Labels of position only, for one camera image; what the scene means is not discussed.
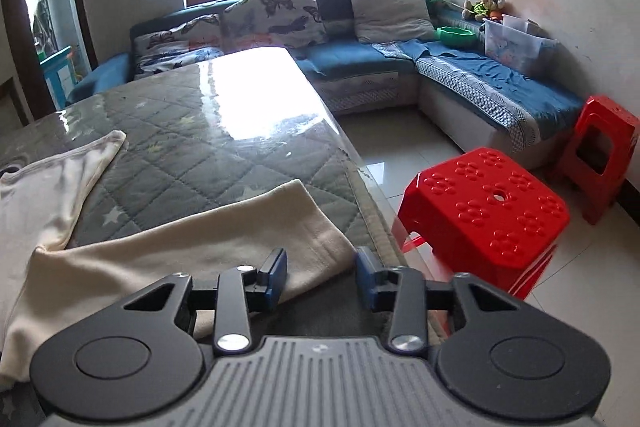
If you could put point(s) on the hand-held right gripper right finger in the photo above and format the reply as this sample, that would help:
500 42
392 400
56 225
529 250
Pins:
367 281

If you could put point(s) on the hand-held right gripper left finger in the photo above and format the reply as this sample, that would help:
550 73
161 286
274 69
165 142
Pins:
274 273

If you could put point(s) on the cream garment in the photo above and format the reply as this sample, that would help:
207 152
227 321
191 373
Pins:
175 242

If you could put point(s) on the low red plastic stool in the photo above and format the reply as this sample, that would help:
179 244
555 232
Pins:
480 207

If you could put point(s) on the blue corner sofa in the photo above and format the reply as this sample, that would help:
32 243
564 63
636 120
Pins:
360 72

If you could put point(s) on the blue sofa sheet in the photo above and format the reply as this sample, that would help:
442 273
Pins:
490 77

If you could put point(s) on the large butterfly print pillow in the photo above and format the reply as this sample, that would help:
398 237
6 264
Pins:
275 17

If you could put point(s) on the green plastic basin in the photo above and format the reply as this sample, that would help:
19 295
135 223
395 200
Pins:
455 37

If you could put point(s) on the grey pillow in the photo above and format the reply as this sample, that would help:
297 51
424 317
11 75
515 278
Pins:
390 17

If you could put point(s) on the clear plastic storage box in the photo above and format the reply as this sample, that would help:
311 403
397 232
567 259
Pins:
517 49

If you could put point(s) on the tall red plastic stool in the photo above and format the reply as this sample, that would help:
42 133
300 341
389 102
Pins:
612 122

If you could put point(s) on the small blue cabinet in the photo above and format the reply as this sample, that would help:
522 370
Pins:
57 74

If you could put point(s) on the brown plush toy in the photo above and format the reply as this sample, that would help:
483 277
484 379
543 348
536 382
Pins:
482 7

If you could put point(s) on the brown wooden door frame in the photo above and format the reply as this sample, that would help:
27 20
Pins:
82 7

